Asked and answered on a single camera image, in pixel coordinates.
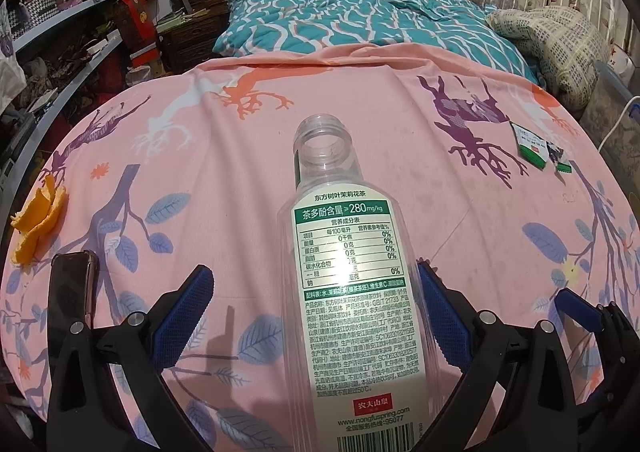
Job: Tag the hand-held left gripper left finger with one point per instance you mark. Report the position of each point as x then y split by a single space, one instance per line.
182 317

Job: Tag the green white packet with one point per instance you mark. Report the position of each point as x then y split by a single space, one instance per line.
530 144

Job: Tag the houndstooth bag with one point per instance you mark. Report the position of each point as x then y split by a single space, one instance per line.
40 9

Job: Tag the teal patterned quilt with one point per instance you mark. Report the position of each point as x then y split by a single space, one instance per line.
350 11

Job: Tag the clear plastic storage bin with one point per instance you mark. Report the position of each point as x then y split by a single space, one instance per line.
620 141

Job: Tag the pink printed bed sheet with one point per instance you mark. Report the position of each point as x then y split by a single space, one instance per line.
200 182

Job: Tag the small dark wrapper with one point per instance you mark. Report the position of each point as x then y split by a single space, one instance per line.
559 156

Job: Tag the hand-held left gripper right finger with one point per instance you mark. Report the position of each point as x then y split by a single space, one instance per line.
450 322

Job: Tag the white mug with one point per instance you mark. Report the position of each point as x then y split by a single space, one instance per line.
620 61

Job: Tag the clear plastic bottle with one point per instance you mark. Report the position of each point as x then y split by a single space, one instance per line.
350 282

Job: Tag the grey shelf unit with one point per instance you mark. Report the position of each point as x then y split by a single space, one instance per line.
65 66

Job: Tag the red box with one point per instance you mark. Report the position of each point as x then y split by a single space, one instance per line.
142 29

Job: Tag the orange peel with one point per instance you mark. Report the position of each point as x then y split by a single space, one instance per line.
40 219

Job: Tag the black smartphone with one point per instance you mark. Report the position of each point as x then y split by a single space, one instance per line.
72 287

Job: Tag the beige patterned pillow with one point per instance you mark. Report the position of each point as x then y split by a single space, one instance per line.
555 46

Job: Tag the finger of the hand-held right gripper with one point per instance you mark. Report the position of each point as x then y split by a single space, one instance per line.
580 309

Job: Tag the dark wooden nightstand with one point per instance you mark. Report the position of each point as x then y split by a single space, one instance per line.
187 44

